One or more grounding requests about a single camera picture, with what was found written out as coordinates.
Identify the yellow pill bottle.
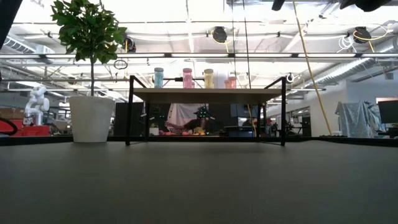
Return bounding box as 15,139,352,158
203,68,215,90

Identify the blue pill bottle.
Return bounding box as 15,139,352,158
154,67,164,89

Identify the long ceiling light strip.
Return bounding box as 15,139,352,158
0,52,398,60

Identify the grey cloth cover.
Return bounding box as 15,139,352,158
335,100,384,139

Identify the white hanging cloth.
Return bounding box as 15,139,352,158
167,104,205,127

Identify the black monitor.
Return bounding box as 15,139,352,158
377,98,398,125

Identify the green leafy plant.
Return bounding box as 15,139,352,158
50,0,127,97

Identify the white plant pot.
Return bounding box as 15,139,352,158
68,95,115,143

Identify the white humanoid robot figure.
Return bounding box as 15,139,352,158
24,86,50,127

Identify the red box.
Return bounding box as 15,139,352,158
0,119,50,138

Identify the black ceiling cable reel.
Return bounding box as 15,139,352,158
124,37,137,54
353,26,373,44
212,26,228,44

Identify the yellow hanging cable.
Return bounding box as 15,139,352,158
292,0,333,136

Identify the silver ventilation duct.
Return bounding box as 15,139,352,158
306,57,398,90

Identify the wooden shelf black frame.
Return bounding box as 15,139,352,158
124,75,287,147

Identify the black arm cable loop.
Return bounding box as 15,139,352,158
0,117,18,136

